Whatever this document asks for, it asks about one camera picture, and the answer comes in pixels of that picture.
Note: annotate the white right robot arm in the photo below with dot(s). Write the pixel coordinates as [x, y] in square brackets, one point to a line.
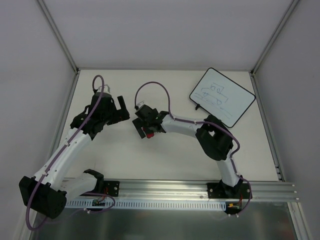
[215, 140]

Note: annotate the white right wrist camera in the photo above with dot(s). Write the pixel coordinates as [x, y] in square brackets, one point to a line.
[139, 104]

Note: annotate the aluminium mounting rail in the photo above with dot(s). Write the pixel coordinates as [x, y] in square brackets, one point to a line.
[192, 190]

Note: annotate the black-framed small whiteboard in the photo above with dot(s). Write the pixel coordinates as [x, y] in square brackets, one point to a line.
[221, 97]

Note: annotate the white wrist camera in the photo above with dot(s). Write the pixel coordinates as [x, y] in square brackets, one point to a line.
[139, 104]
[104, 88]

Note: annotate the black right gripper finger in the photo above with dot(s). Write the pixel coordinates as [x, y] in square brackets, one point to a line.
[152, 128]
[138, 124]

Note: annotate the aluminium left corner post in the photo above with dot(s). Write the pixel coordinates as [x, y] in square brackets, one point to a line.
[57, 34]

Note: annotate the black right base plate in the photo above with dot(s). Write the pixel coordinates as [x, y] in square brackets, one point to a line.
[219, 190]

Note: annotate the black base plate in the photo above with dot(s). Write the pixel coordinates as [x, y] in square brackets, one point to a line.
[219, 190]
[111, 188]

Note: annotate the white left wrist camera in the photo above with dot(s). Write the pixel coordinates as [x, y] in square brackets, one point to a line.
[104, 88]

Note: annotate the red bone-shaped eraser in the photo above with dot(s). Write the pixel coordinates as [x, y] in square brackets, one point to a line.
[149, 135]

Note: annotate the aluminium right corner post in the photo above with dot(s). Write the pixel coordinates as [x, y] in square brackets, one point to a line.
[275, 34]

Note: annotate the aluminium corner post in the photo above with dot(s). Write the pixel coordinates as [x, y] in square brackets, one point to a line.
[57, 34]
[275, 34]

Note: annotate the white slotted cable duct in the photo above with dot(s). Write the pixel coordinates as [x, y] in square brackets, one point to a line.
[139, 204]

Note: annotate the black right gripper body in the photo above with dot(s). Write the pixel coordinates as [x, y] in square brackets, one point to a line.
[141, 124]

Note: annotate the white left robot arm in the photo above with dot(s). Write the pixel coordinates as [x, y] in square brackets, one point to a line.
[45, 192]

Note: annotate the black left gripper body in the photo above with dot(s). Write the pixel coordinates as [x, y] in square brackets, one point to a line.
[121, 114]

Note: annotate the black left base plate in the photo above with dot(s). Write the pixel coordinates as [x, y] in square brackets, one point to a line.
[111, 188]

